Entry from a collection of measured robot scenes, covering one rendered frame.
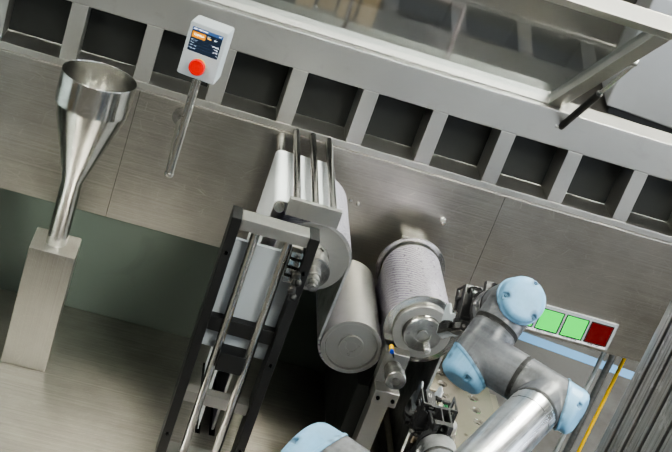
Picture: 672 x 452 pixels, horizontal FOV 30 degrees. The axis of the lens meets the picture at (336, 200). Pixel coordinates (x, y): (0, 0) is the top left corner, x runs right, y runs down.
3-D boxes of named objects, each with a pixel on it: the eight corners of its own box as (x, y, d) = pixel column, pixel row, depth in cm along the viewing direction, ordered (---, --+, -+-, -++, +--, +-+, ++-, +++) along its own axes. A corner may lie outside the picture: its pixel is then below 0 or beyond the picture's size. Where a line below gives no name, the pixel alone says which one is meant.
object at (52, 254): (-16, 365, 248) (48, 107, 225) (-1, 328, 261) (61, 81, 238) (54, 382, 250) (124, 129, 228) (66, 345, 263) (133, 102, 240)
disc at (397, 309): (372, 351, 245) (398, 287, 239) (372, 349, 246) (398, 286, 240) (443, 370, 248) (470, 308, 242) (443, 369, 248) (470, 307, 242)
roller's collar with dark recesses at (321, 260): (290, 283, 232) (301, 253, 229) (290, 267, 237) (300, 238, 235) (323, 292, 233) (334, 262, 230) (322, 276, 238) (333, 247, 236)
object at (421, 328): (435, 313, 240) (446, 345, 243) (434, 308, 241) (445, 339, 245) (397, 325, 241) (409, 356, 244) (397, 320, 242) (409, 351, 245)
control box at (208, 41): (173, 74, 220) (188, 22, 216) (183, 65, 226) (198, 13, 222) (210, 88, 220) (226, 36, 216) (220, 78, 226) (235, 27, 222)
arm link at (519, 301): (489, 304, 191) (520, 262, 194) (466, 314, 201) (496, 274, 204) (529, 337, 191) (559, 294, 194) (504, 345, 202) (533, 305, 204)
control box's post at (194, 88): (164, 173, 231) (193, 75, 223) (165, 170, 232) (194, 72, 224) (173, 176, 231) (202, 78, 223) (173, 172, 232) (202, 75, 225)
